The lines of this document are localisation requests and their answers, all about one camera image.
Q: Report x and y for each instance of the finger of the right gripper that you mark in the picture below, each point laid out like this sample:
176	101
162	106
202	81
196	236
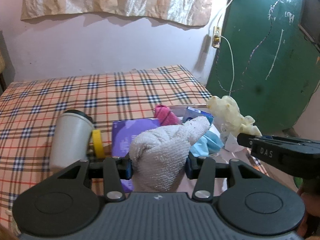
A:
255	141
289	139

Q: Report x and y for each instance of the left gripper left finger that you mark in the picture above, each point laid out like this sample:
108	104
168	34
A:
112	170

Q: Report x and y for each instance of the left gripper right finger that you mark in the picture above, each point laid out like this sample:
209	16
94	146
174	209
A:
205	170

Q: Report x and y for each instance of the blue surgical mask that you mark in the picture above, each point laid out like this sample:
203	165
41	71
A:
208	145

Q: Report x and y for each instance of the white towel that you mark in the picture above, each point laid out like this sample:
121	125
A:
158	155

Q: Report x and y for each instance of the blue tissue packet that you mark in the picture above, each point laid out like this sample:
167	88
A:
191	113

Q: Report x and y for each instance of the pink towel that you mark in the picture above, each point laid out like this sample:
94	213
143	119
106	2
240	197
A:
165	116

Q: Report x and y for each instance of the person right hand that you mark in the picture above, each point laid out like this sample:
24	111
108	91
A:
309	193

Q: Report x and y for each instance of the white cardboard box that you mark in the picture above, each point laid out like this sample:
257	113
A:
231	149

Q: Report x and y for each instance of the yellow tape roll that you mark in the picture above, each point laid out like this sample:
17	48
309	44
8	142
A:
98	144

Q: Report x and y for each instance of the purple wet wipes pack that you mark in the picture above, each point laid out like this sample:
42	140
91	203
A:
123	133

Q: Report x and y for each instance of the grey tumbler black lid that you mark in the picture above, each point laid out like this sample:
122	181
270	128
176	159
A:
71	138

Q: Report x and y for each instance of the green wooden door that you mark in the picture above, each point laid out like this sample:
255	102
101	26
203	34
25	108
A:
265	62

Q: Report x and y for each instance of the plaid bed sheet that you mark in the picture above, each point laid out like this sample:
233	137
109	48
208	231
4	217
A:
29	111

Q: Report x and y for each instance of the woven mat chair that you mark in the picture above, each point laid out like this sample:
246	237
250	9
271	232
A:
2	68

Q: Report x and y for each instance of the wall power socket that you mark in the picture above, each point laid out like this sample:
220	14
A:
216	40

